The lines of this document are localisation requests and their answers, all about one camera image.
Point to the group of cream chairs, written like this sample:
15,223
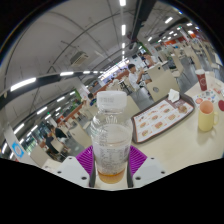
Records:
163,83

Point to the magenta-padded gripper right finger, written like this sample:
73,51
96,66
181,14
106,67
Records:
150,170

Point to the red paper cup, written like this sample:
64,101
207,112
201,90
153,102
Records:
201,81

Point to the group of ceiling lights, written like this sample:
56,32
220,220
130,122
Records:
23,84

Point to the dark brown food tray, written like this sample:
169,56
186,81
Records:
190,100

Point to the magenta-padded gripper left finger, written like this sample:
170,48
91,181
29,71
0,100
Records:
73,170

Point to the pale yellow mug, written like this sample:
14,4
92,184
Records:
206,120

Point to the flat round red coaster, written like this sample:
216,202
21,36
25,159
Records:
221,105

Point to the blue round wall sign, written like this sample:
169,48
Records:
17,150

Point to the white paper napkin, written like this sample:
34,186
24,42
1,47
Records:
173,96

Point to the clear white-capped drink bottle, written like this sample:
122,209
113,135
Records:
111,140

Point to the ceiling air conditioner unit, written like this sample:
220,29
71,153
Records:
79,58

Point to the person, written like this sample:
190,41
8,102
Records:
91,99
134,78
50,141
149,60
60,134

